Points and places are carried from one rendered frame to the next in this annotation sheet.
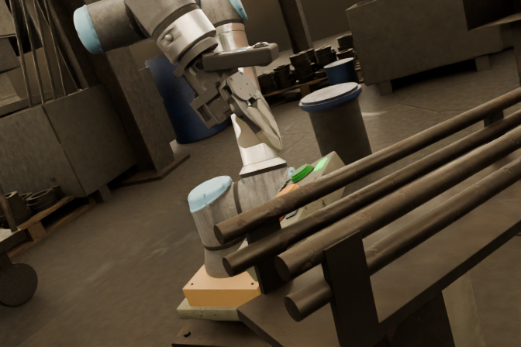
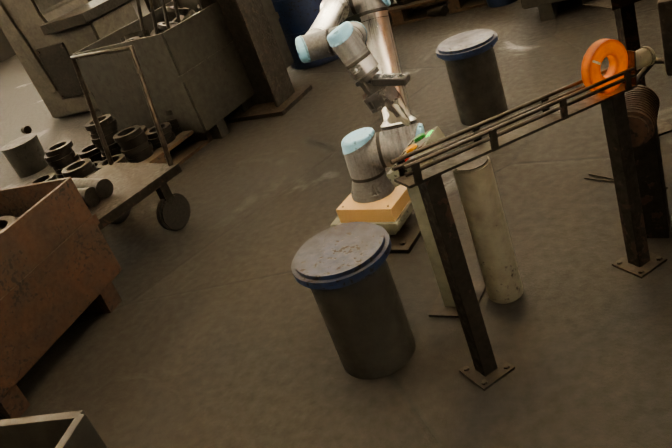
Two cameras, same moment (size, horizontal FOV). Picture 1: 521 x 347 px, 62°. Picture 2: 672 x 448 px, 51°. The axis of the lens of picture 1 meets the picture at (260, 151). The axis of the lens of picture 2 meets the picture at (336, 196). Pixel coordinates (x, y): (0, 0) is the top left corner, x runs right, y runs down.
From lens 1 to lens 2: 1.57 m
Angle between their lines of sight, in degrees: 12
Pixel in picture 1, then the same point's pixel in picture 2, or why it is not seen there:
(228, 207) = (372, 151)
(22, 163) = (134, 94)
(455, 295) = (486, 197)
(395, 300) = (427, 176)
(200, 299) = (349, 217)
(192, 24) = (367, 63)
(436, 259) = (440, 169)
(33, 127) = (150, 56)
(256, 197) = (392, 144)
